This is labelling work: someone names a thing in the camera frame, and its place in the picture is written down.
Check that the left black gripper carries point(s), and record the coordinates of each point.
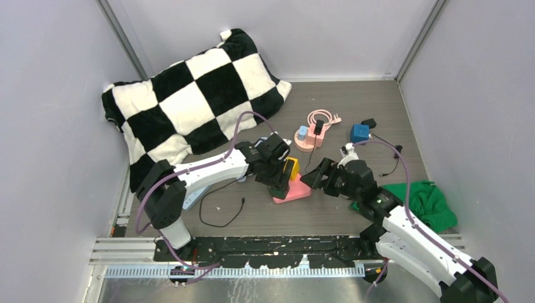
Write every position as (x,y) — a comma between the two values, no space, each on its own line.
(274,182)

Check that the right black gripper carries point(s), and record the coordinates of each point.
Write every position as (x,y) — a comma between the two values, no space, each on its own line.
(313,178)

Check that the yellow cube socket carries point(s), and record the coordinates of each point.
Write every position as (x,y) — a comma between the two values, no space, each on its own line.
(294,167)

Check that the dark green cube socket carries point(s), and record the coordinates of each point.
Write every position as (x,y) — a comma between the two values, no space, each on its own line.
(280,191)

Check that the light blue plug adapter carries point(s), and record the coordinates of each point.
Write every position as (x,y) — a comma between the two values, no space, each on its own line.
(301,133)

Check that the pink cube socket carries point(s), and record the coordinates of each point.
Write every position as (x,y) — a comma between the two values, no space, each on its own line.
(315,139)

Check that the blue cube socket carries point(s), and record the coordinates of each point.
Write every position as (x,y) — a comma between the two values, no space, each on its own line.
(359,133)

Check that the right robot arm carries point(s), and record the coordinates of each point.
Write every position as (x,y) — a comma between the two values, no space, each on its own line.
(398,235)

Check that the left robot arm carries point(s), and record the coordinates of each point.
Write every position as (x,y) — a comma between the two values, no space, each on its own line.
(164,189)

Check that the pink triangular power strip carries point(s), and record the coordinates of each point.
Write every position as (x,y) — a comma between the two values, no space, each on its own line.
(297,190)

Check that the pink round power strip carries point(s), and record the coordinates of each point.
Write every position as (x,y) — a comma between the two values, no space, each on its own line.
(321,118)

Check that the light blue power strip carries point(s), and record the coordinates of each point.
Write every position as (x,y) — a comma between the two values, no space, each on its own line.
(193,194)

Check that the green cloth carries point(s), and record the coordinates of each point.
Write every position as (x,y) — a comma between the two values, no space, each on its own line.
(429,205)

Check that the black white checkered pillow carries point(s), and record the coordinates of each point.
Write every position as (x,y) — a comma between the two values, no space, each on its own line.
(195,105)

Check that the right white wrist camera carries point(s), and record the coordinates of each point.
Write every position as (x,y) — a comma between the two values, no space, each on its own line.
(348,154)

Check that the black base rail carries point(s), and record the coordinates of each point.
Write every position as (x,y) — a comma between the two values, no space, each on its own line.
(327,251)

